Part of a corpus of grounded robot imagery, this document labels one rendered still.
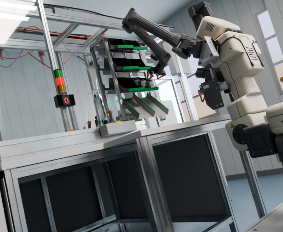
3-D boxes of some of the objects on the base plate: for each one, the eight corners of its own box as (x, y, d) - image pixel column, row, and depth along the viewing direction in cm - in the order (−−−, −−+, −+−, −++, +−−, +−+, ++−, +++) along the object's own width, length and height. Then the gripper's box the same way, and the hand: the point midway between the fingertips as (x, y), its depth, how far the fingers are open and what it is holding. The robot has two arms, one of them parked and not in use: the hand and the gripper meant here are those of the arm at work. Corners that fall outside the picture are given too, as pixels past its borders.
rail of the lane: (148, 135, 186) (144, 118, 187) (2, 164, 124) (-3, 139, 126) (143, 137, 190) (139, 121, 191) (-2, 166, 128) (-7, 142, 130)
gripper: (157, 67, 199) (147, 84, 209) (171, 66, 208) (161, 82, 218) (152, 60, 202) (142, 77, 212) (166, 60, 211) (156, 75, 221)
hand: (153, 78), depth 215 cm, fingers open, 9 cm apart
